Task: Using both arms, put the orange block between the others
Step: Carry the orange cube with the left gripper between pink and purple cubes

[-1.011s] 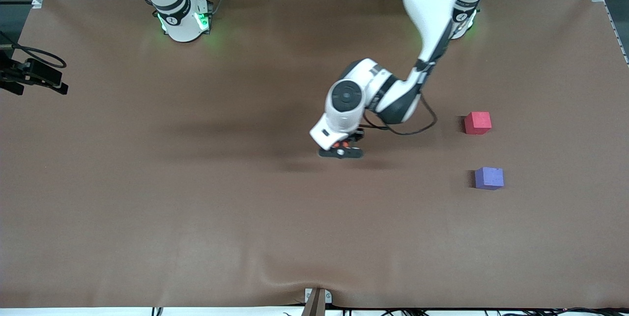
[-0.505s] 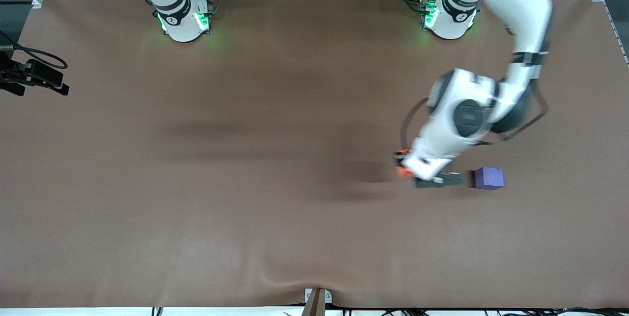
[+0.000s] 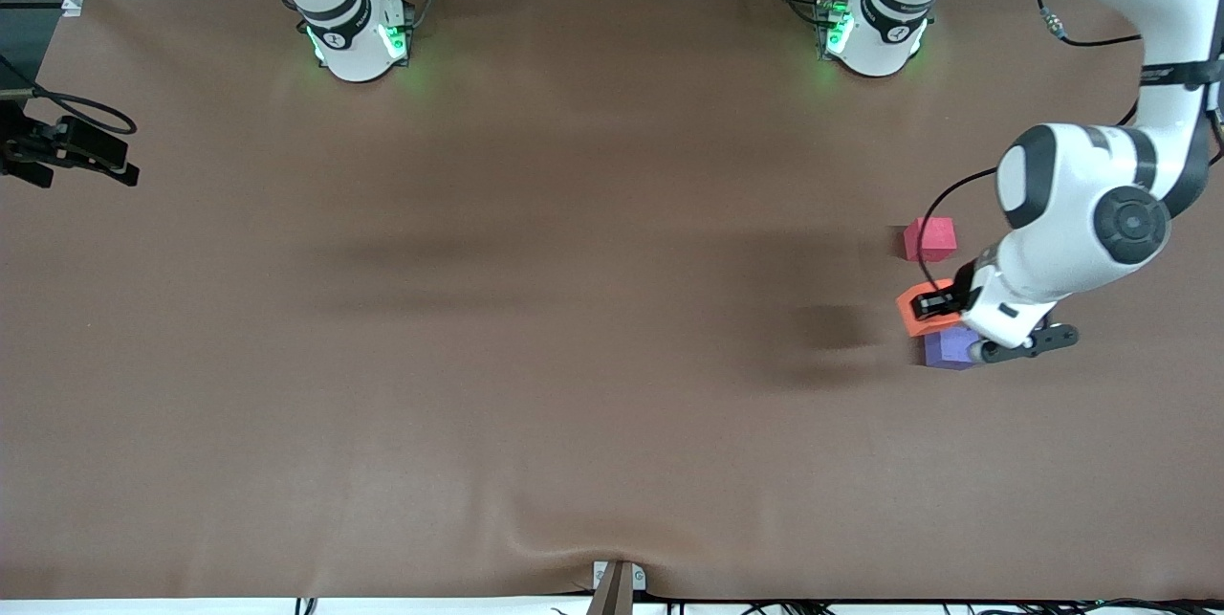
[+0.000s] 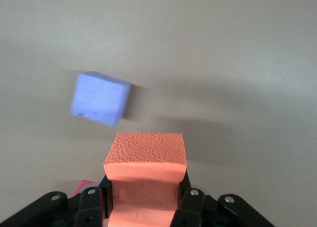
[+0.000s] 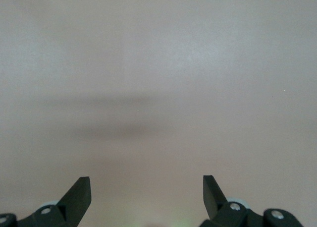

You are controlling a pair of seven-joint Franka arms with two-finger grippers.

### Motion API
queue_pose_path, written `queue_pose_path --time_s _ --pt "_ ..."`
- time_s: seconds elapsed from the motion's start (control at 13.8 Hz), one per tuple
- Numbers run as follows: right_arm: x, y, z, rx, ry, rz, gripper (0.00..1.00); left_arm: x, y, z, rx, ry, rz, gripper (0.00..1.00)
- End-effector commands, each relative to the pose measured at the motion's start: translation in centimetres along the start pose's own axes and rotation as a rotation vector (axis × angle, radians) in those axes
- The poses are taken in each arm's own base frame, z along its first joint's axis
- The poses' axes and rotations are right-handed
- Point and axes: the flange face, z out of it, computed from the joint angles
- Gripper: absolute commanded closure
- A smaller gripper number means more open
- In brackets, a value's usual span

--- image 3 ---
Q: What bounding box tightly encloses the orange foam block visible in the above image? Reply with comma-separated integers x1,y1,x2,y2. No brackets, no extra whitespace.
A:
896,278,967,339

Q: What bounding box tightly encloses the purple foam block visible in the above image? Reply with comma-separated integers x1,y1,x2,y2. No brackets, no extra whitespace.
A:
923,326,982,371

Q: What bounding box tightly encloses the red foam block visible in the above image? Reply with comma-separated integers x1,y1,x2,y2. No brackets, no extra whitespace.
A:
903,217,958,263

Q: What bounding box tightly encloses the brown table mat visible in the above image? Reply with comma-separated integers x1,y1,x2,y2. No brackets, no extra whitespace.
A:
0,0,1224,603

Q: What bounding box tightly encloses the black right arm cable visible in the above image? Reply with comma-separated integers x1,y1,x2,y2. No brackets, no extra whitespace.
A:
0,55,138,136

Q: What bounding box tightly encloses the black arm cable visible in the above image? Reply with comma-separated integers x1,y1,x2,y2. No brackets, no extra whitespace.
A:
0,55,138,136
922,167,1001,296

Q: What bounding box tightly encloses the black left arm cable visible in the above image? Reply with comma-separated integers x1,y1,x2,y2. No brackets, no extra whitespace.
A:
922,167,1001,296

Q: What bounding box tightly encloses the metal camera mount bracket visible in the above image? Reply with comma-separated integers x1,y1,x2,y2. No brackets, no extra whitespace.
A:
591,560,647,615

